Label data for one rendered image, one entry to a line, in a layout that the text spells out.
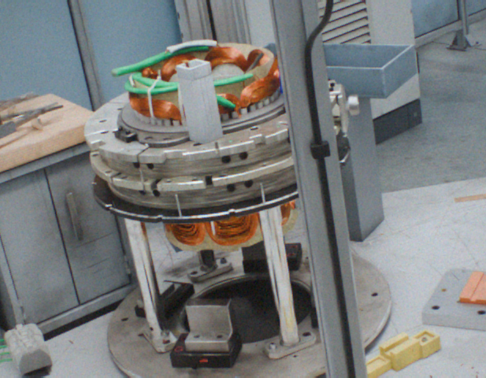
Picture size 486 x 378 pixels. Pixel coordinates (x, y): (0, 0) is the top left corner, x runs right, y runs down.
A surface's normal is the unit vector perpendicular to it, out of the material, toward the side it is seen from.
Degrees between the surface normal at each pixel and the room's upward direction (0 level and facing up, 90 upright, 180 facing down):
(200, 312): 90
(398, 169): 0
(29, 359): 90
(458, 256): 0
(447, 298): 0
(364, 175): 90
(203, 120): 90
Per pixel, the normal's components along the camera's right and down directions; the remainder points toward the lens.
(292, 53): 0.22, 0.36
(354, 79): -0.53, 0.42
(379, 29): 0.71, 0.16
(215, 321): -0.26, 0.43
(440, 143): -0.16, -0.90
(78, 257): 0.54, 0.25
